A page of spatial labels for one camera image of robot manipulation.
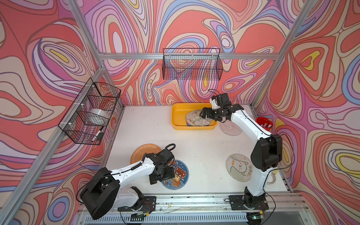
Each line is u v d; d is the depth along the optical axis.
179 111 1.16
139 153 0.93
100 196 0.41
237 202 0.73
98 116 0.70
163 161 0.67
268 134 0.51
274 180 0.80
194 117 1.09
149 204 0.72
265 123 0.94
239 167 0.86
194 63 0.96
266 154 0.49
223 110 0.65
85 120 0.72
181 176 0.83
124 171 0.48
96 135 0.72
